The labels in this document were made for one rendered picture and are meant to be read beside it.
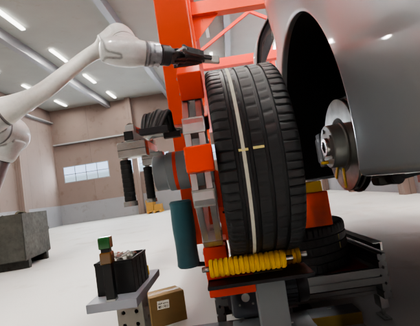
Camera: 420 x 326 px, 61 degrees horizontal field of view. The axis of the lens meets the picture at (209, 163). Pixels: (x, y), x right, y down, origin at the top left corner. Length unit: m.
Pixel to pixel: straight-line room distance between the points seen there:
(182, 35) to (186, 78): 0.74
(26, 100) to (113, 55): 0.33
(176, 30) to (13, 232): 4.80
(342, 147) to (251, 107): 0.38
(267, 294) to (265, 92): 0.68
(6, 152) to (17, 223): 4.59
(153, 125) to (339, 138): 0.61
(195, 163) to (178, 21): 1.06
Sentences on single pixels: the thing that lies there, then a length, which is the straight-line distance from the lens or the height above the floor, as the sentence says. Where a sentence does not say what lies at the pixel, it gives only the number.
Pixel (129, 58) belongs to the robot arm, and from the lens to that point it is 1.31.
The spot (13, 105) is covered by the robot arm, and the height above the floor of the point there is 1.14.
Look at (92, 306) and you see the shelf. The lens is 1.32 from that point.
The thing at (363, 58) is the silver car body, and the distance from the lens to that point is 0.83.
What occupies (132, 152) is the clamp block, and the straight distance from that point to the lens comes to 1.14.
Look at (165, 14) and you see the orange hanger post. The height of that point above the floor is 1.64.
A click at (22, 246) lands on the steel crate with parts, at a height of 0.34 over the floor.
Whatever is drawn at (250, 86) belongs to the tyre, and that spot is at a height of 1.04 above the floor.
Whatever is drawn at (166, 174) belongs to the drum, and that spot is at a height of 0.84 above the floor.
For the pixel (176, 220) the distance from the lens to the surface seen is 1.39.
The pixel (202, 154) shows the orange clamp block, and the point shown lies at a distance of 0.94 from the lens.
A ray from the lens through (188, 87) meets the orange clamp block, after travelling 1.13.
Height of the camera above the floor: 0.76
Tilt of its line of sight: 4 degrees up
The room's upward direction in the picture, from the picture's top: 8 degrees counter-clockwise
